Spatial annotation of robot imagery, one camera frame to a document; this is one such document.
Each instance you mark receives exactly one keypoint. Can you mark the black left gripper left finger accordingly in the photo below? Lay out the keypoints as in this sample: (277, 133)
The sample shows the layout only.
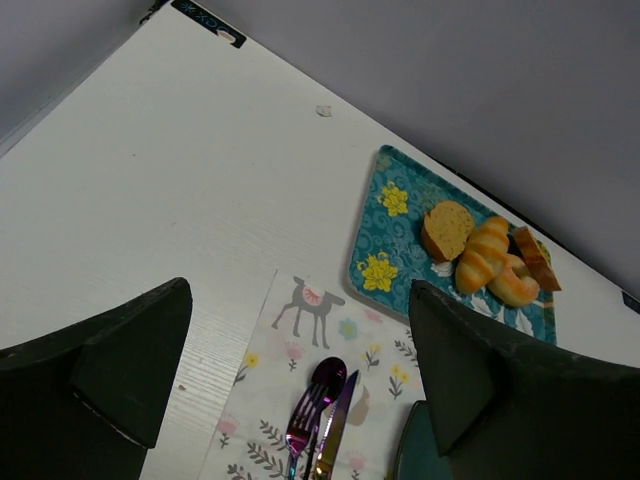
(88, 401)

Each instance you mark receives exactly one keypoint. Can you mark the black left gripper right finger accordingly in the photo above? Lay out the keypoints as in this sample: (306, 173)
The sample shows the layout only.
(505, 405)

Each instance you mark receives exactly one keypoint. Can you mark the brown bread slice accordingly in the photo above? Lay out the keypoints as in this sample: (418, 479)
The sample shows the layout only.
(536, 261)

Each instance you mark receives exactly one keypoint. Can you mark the round brown bread half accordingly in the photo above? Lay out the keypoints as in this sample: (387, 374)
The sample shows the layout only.
(445, 230)

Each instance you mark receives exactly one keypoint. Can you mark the dark teal square plate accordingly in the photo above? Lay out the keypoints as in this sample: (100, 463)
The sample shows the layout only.
(417, 456)

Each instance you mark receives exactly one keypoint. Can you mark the glazed orange doughnut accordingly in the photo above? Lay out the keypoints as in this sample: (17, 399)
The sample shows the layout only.
(515, 285)

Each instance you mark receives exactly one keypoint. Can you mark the black right corner label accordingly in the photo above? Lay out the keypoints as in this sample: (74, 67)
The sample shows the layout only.
(631, 302)

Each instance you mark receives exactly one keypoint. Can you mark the striped golden croissant roll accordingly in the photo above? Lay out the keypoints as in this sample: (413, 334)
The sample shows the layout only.
(484, 256)

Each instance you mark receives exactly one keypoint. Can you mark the iridescent purple spoon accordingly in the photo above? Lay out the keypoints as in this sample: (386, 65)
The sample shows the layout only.
(331, 374)

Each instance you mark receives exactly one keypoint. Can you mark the iridescent table knife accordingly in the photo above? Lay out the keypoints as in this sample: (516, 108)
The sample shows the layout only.
(327, 456)

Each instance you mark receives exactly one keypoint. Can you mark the teal floral serving tray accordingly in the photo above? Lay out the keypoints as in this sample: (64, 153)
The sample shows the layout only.
(388, 254)

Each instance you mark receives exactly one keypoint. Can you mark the iridescent purple fork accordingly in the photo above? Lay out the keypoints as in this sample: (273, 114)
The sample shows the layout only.
(301, 423)

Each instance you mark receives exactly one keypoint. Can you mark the animal print paper placemat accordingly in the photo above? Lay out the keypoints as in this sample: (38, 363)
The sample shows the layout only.
(299, 325)

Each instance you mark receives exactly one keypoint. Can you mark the small white paper scrap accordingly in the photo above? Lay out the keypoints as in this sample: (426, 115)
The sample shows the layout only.
(324, 111)

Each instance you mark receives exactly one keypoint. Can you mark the black table corner label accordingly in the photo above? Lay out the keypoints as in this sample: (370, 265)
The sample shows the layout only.
(210, 22)

